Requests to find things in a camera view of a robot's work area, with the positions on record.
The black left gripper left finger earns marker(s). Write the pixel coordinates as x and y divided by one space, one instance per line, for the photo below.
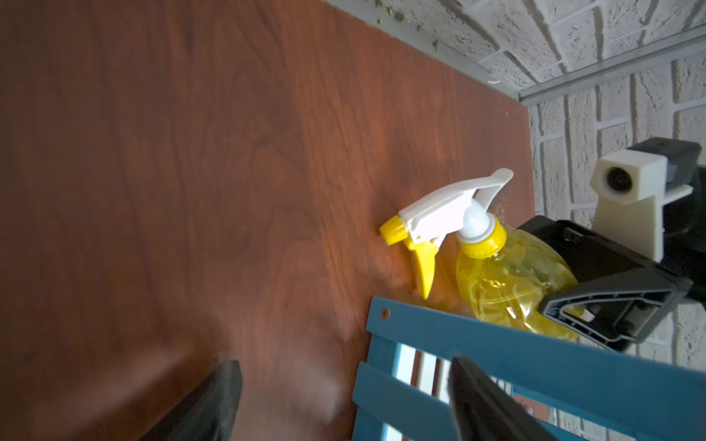
208 412

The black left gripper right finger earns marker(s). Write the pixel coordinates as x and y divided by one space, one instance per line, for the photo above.
482 411

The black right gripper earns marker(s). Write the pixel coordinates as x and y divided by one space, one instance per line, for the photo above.
623 296

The blue white slatted shelf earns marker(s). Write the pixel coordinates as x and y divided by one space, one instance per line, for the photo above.
639 398

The yellow spray bottle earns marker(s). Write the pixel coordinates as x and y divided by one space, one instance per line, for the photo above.
502 274

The aluminium corner post right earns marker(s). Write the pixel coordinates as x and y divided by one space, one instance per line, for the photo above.
647 57

